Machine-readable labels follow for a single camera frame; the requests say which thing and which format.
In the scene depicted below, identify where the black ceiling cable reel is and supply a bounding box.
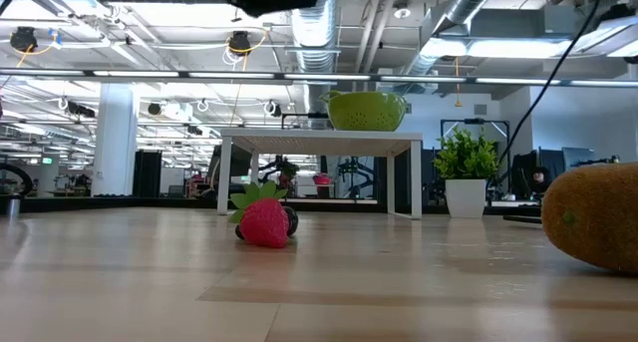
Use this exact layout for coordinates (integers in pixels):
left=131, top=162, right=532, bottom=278
left=8, top=26, right=40, bottom=54
left=226, top=30, right=270, bottom=67

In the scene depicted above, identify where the black background frame stand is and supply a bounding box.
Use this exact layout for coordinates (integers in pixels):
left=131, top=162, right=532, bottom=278
left=438, top=117, right=512, bottom=203

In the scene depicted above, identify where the long ceiling light strip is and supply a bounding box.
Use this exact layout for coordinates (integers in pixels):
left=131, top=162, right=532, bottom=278
left=0, top=68, right=638, bottom=88

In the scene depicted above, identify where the black cabinet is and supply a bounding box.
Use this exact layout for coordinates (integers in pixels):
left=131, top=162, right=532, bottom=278
left=132, top=149, right=163, bottom=197

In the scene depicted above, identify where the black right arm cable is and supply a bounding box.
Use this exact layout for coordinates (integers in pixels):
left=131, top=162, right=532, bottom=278
left=495, top=0, right=608, bottom=164

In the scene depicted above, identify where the white perforated shelf riser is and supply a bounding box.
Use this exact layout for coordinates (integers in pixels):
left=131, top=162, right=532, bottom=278
left=217, top=128, right=424, bottom=220

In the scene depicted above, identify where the black background robot rig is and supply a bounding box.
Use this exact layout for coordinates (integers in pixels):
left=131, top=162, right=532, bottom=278
left=337, top=155, right=380, bottom=199

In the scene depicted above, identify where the black curved hose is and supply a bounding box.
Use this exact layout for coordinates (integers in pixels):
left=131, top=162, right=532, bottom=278
left=0, top=162, right=34, bottom=198

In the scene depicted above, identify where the black background monitor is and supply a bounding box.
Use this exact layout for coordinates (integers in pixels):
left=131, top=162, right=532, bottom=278
left=510, top=150, right=540, bottom=198

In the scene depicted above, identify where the white pillar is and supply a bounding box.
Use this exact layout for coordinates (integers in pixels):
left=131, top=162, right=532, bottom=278
left=91, top=84, right=140, bottom=197

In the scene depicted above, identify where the black aluminium table frame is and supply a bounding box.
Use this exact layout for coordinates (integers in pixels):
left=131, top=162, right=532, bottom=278
left=0, top=194, right=544, bottom=217

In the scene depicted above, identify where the silver ventilation duct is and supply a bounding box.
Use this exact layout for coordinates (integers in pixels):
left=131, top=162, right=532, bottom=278
left=288, top=0, right=345, bottom=115
left=406, top=0, right=503, bottom=82

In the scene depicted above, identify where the small potted green plant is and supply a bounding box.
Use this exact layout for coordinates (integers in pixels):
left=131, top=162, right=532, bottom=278
left=432, top=127, right=501, bottom=219

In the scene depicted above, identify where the green plastic colander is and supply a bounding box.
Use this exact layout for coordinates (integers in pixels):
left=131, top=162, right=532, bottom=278
left=318, top=90, right=410, bottom=133

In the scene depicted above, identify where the person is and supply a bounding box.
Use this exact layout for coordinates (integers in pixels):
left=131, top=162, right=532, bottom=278
left=528, top=166, right=560, bottom=199

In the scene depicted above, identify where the red toy strawberry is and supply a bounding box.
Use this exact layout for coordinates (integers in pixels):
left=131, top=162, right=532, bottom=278
left=227, top=180, right=291, bottom=249

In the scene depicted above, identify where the brown toy kiwi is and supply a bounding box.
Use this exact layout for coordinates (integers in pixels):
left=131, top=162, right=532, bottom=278
left=540, top=162, right=638, bottom=276

